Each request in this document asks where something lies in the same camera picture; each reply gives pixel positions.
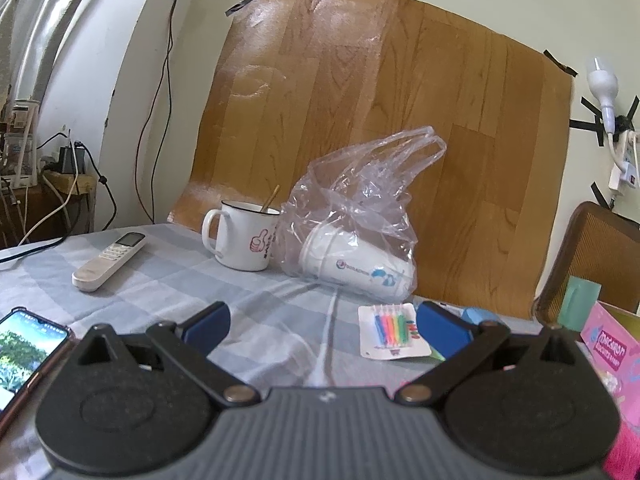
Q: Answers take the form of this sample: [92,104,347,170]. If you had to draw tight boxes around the pink fluffy cloth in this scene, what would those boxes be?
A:
[603,420,640,480]

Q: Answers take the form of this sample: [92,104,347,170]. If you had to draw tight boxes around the blue glasses case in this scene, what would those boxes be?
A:
[461,307,501,325]

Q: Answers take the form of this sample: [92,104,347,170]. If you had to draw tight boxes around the birthday candles pack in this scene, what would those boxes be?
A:
[358,302,432,361]

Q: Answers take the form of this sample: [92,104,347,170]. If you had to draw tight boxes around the checked blue grey tablecloth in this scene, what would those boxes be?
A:
[0,222,551,480]

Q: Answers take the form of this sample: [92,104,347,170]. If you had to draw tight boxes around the white enamel mug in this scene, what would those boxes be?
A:
[201,200,280,272]

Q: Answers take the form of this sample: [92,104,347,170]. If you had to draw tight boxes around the white remote control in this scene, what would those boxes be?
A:
[72,232,146,292]

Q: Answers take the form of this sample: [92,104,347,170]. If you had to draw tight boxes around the teal paper card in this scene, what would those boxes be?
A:
[558,275,601,332]

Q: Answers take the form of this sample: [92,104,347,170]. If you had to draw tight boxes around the white paper cups stack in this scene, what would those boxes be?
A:
[298,223,416,304]

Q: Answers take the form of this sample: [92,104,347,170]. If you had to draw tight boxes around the clear plastic bag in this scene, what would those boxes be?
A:
[274,127,447,294]

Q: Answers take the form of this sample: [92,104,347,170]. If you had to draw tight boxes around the wooden stick in mug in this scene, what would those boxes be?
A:
[259,184,280,213]

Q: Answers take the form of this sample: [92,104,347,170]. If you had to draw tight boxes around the pink macaron box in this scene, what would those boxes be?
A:
[580,301,639,432]

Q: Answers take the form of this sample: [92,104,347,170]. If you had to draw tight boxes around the brown mesh chair back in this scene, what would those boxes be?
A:
[534,202,640,324]

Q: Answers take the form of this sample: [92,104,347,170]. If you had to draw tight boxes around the smartphone with lit screen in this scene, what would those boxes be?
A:
[0,307,75,437]

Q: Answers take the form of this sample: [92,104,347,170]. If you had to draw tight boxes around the white power strip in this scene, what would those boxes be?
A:
[606,130,639,193]

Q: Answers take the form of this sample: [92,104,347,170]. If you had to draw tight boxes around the wood-pattern vinyl backdrop sheet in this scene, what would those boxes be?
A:
[169,0,573,318]

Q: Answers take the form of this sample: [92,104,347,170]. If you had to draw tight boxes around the white light bulb lamp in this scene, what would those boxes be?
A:
[587,56,618,134]

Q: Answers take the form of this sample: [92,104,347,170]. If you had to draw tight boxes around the black wall cable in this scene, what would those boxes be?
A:
[133,0,196,226]

